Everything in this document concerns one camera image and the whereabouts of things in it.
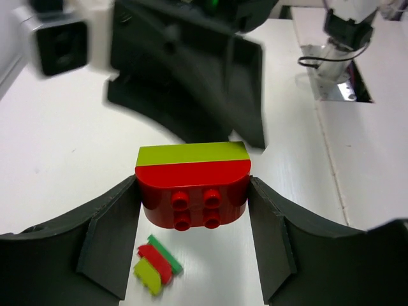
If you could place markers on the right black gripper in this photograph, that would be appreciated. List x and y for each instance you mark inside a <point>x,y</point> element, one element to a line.
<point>188,66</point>

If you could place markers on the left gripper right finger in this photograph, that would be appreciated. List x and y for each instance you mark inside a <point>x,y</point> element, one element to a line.
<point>305,259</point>

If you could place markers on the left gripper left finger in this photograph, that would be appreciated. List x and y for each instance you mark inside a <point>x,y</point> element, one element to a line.
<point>82,257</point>

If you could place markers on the red green lego pile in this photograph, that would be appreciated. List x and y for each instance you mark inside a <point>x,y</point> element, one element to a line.
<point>156,266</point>

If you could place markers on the lime green lego brick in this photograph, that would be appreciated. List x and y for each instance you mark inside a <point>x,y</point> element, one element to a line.
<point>191,153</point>

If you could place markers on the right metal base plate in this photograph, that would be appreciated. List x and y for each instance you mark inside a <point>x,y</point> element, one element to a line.
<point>353,89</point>

